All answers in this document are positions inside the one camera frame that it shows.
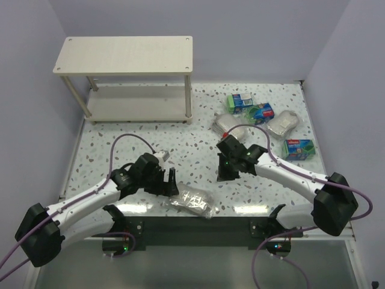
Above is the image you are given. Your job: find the beige two-tier wooden shelf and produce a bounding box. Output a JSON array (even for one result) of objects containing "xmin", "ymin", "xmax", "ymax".
[{"xmin": 53, "ymin": 36, "xmax": 193, "ymax": 123}]

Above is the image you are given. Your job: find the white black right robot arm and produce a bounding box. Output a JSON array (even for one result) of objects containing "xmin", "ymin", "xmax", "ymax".
[{"xmin": 217, "ymin": 135, "xmax": 358, "ymax": 236}]

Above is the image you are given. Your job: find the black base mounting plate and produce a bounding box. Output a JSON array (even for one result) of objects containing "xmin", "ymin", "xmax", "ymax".
[{"xmin": 109, "ymin": 216, "xmax": 289, "ymax": 250}]

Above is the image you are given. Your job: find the aluminium frame rail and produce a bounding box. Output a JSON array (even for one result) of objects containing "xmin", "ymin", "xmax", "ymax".
[{"xmin": 341, "ymin": 221, "xmax": 356, "ymax": 241}]

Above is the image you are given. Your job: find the green sponge pack blue label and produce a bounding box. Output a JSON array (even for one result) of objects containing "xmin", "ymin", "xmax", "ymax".
[{"xmin": 244, "ymin": 102, "xmax": 275, "ymax": 125}]

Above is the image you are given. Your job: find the green sponge pack red logo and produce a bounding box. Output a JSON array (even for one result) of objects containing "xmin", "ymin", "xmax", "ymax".
[{"xmin": 282, "ymin": 139, "xmax": 316, "ymax": 161}]

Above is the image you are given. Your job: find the green sponge pack barcode label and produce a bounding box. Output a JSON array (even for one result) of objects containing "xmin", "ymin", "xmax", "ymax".
[{"xmin": 226, "ymin": 93, "xmax": 253, "ymax": 114}]

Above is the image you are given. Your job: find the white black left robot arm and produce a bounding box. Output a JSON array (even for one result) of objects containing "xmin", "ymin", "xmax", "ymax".
[{"xmin": 15, "ymin": 151, "xmax": 179, "ymax": 267}]

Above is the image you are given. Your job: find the silver sponge pack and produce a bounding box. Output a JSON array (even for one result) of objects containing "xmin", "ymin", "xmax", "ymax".
[
  {"xmin": 164, "ymin": 182, "xmax": 219, "ymax": 219},
  {"xmin": 266, "ymin": 110, "xmax": 301, "ymax": 139},
  {"xmin": 212, "ymin": 113, "xmax": 248, "ymax": 141}
]

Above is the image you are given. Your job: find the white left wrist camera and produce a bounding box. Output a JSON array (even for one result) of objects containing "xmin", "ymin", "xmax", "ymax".
[{"xmin": 153, "ymin": 150, "xmax": 170, "ymax": 163}]

